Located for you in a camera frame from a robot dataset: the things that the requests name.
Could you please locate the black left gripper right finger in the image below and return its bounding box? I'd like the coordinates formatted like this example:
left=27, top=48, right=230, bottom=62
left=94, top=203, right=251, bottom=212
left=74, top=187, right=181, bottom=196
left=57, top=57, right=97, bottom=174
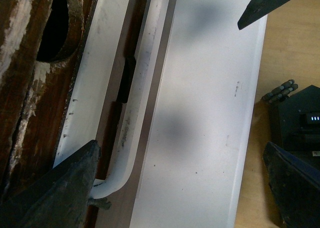
left=263, top=142, right=320, bottom=227

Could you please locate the brown wooden drawer cabinet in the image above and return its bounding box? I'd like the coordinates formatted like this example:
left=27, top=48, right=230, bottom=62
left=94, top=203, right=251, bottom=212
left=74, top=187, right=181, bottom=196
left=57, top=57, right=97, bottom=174
left=0, top=0, right=52, bottom=197

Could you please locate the white drawer handle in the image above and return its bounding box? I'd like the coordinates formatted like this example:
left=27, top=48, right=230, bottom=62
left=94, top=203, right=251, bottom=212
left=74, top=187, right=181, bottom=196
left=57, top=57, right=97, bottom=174
left=55, top=0, right=176, bottom=199

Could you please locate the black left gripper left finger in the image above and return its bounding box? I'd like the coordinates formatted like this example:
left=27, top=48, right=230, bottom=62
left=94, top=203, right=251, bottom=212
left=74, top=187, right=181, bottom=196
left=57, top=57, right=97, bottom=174
left=0, top=140, right=100, bottom=227

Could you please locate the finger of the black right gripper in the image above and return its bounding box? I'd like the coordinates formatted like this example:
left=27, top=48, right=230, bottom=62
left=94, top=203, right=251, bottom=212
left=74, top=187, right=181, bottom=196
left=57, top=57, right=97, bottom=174
left=237, top=0, right=290, bottom=30

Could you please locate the grey braided cable bundle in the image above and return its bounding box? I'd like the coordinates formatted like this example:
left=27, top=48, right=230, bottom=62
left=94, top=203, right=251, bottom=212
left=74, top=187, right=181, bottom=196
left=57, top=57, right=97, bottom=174
left=261, top=79, right=299, bottom=104

